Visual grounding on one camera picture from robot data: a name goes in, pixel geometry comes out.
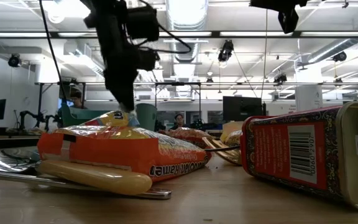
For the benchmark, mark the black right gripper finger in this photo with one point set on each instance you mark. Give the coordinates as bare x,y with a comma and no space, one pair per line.
278,3
289,20

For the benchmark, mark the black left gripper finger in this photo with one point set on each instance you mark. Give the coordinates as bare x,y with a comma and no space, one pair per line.
124,99

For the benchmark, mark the blue ramen packet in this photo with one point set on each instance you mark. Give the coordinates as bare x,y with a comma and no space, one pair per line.
113,119

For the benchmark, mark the orange chicken ramen packet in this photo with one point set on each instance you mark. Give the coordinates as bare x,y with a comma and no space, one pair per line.
110,152

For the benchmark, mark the red ramen packet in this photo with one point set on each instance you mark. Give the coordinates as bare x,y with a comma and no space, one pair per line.
188,134

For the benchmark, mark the plain silver spoon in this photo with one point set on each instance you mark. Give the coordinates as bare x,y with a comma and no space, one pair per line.
162,193

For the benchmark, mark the gold spoon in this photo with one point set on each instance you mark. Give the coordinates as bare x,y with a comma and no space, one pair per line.
225,157

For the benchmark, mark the red patterned spice tin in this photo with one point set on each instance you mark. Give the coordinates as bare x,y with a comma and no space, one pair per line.
275,149

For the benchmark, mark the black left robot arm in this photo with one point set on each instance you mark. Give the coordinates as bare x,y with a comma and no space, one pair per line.
104,12

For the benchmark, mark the background black robot arm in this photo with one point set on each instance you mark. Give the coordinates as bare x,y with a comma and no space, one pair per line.
197,124
26,115

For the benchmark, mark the teal plastic bin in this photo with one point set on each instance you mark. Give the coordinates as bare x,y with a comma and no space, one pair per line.
146,116

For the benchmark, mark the person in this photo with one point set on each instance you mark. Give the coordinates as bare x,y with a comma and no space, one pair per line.
77,99
179,119

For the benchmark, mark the black ceiling spotlight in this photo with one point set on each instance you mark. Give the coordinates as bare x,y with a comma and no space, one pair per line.
226,51
340,56
281,78
14,60

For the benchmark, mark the white round column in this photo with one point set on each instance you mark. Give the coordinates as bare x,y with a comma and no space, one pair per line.
309,96

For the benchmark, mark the large black monitor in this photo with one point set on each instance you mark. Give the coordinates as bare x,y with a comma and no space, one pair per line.
244,109

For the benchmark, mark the orange translucent bin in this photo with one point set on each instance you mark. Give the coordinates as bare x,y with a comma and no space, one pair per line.
230,126

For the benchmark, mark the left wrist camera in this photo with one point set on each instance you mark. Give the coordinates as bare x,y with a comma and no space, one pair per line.
143,25

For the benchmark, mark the white rectangular duct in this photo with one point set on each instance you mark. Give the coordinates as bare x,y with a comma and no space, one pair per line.
79,54

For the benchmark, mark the slanted silver duct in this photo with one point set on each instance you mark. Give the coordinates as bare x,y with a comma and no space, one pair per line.
322,54

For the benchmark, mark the background black frame stand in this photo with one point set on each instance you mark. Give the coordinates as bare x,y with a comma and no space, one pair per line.
172,84

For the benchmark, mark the black aluminium rig frame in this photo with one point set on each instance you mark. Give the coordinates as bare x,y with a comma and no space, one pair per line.
215,34

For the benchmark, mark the round silver ventilation duct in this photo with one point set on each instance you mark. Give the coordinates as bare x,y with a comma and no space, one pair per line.
186,18

